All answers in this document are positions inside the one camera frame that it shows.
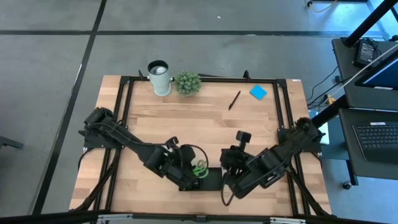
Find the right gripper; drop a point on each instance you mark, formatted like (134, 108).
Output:
(231, 158)

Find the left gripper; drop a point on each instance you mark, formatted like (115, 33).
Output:
(177, 171)

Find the blue sticky note pad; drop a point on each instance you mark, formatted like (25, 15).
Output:
(258, 92)

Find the black mesh desk organizer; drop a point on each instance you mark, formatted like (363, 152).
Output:
(213, 182)

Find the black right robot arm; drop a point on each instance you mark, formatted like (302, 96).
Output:
(280, 155)

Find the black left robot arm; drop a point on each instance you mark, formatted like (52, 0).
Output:
(124, 140)

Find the black pen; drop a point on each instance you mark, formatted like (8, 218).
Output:
(235, 99)

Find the white cylindrical cup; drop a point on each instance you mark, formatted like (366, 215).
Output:
(160, 84)

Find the green artificial plant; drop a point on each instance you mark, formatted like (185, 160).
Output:
(187, 82)

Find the white box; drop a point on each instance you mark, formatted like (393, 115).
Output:
(325, 137)

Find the black desk strut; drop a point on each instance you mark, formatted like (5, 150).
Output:
(329, 112)

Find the yellow plug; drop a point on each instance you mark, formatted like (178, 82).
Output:
(331, 99)

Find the black desk with keyboard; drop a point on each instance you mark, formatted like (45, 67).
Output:
(346, 140)

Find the black caster wheel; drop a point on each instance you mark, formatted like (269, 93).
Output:
(347, 185)

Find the black desk with monitor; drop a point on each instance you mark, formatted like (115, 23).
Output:
(345, 77)

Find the black front crossbeam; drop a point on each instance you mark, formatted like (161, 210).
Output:
(62, 217)

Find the black keyboard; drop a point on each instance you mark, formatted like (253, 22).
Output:
(377, 137)

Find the black power adapter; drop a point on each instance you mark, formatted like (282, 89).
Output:
(365, 53)

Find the black computer monitor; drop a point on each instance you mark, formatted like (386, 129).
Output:
(382, 76)

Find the grey furniture leg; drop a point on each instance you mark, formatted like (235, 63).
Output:
(9, 142)

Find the black diagonal pole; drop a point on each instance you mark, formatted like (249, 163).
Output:
(370, 21)

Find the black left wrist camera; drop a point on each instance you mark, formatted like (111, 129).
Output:
(188, 154)

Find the black aluminium table frame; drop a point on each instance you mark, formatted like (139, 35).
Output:
(258, 80)

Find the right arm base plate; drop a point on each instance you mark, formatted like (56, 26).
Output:
(312, 150)

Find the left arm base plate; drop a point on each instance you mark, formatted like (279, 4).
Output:
(88, 145)

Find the silver bracket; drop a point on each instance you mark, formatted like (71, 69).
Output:
(287, 221)
(115, 217)

